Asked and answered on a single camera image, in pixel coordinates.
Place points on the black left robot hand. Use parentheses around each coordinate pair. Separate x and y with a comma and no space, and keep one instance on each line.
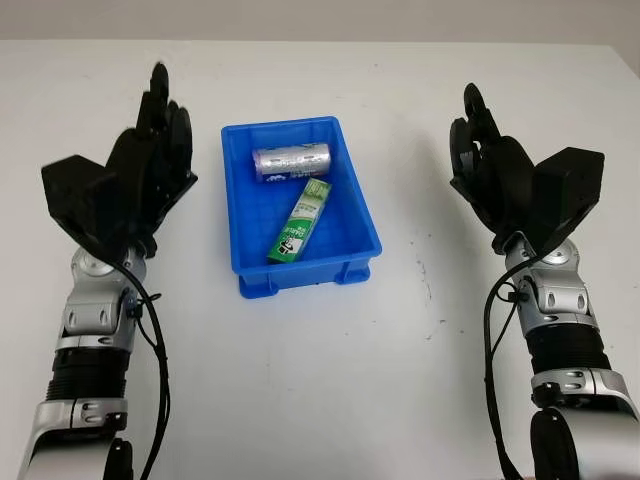
(150,165)

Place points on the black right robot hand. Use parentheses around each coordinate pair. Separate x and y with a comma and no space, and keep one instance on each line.
(500,185)

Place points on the green rectangular carton box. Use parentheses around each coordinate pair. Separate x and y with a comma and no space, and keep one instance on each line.
(297,230)

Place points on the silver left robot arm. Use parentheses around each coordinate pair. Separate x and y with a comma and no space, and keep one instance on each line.
(85,360)

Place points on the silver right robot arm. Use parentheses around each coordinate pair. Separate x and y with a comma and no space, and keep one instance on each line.
(565,350)

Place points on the blue plastic tray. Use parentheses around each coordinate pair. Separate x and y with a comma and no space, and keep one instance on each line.
(250,225)

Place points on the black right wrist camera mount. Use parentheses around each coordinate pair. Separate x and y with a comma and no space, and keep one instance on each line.
(565,190)

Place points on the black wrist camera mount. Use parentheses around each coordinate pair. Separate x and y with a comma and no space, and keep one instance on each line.
(565,190)
(75,195)

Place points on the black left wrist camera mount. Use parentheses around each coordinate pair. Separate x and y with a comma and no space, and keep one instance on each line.
(75,195)

